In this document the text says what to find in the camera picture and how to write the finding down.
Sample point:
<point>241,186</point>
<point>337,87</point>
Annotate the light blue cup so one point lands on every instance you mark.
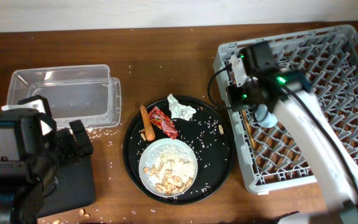
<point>264,118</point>

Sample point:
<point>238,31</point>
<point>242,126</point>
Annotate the round black tray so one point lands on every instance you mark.
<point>214,151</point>

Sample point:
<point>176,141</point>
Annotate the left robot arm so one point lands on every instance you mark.
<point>43,170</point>

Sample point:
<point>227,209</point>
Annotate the grey plate with scraps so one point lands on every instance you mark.
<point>168,168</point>

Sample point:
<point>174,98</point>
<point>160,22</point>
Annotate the clear plastic bin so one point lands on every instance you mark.
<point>85,92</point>

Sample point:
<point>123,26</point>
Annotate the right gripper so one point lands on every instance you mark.
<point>232,91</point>

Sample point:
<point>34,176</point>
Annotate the red snack wrapper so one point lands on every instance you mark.
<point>163,122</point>

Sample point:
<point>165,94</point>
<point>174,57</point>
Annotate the peanut on tray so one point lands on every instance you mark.
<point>221,130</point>

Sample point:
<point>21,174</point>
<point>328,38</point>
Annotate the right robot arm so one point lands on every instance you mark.
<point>288,96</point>

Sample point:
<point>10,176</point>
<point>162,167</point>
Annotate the orange carrot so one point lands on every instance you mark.
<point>149,131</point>

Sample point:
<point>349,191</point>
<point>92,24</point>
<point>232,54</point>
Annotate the wooden chopstick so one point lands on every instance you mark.
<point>248,129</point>

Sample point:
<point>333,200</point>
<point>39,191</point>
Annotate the black rectangular tray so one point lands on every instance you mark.
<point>73,187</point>

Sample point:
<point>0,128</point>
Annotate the white tissue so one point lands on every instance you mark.
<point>179,111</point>

